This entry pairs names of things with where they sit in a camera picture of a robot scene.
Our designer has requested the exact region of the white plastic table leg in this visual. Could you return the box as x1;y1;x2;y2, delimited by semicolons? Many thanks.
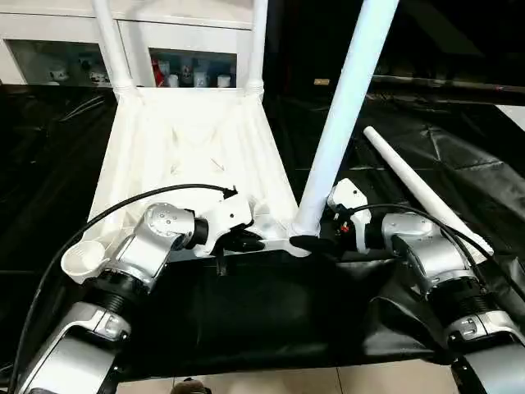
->
288;0;401;239
362;125;495;258
244;0;270;96
90;0;139;94

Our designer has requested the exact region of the black plastic mat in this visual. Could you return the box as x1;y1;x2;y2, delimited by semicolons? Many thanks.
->
0;80;525;381

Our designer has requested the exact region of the white cabinet with glass doors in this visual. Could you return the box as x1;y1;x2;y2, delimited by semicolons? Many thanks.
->
0;6;256;89

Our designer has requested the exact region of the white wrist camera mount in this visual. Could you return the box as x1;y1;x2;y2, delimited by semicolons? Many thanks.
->
326;177;373;254
195;191;256;260

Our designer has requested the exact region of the white plastic table top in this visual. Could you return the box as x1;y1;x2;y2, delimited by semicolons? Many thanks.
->
60;83;330;286

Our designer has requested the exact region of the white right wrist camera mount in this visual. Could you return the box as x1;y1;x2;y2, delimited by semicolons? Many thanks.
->
326;177;373;254

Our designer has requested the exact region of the white flat board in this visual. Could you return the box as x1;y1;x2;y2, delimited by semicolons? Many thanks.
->
495;103;525;125

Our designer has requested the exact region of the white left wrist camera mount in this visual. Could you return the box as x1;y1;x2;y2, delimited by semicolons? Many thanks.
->
195;191;256;260

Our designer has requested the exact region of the dark rounded robot body part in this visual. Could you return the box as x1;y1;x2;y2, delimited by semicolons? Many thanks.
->
171;376;213;394

